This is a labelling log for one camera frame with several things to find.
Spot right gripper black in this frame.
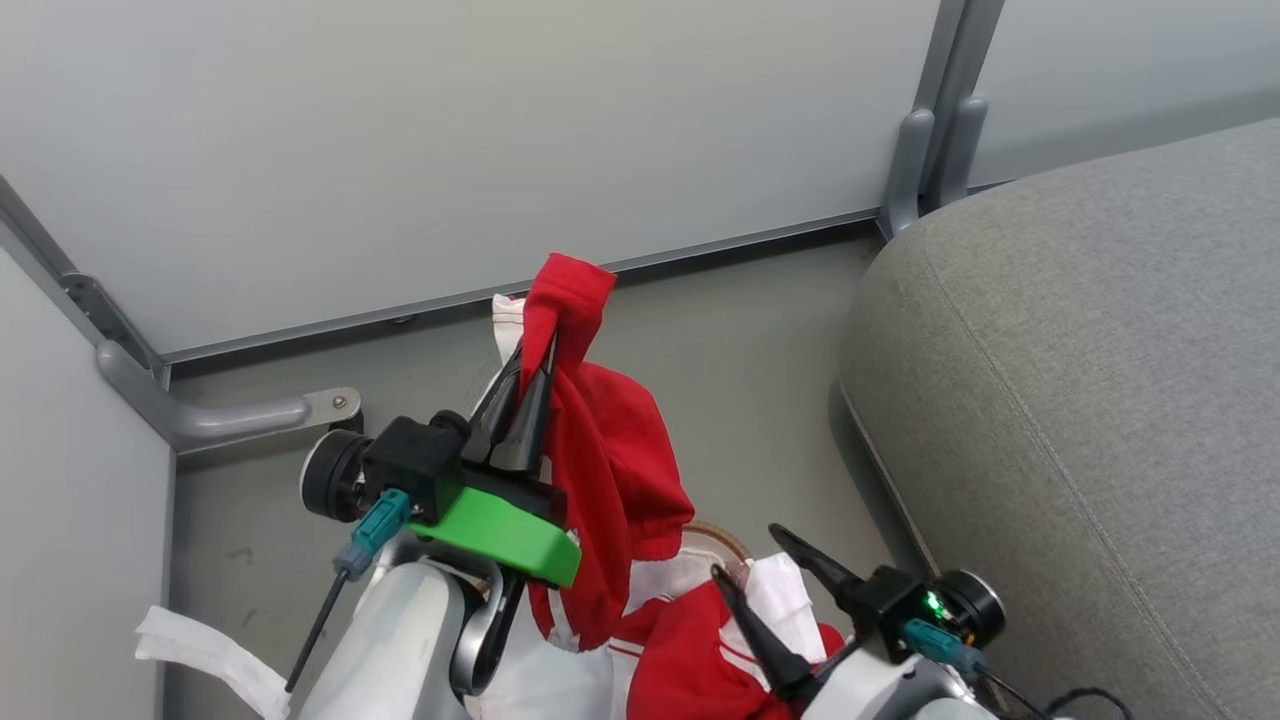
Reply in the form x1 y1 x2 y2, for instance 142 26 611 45
708 523 1007 705

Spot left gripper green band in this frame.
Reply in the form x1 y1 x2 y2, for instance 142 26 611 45
362 336 583 589

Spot left arm black cable teal plug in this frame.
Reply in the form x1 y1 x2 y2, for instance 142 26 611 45
284 488 413 695

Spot grey metal partition foot bracket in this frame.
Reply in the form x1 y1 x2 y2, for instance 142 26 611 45
58 270 363 455

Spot right arm black cable teal plug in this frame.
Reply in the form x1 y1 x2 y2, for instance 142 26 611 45
902 618 1135 720

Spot red garment with white stripes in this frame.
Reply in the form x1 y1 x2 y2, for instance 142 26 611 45
606 580 847 720

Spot arm black cable teal plug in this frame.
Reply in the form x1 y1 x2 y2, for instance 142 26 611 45
284 488 413 695
902 618 1135 720

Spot grey partition post brackets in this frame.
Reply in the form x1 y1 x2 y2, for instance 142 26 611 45
878 0 1007 241

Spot red and white garment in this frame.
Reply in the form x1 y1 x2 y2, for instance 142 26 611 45
490 252 697 653

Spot brown laundry basket rim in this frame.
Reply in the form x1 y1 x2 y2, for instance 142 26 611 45
684 518 753 585

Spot grey fabric sofa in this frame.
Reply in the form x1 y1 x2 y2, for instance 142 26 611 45
836 118 1280 720

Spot white cloth strip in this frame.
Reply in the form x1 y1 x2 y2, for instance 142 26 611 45
134 604 293 720

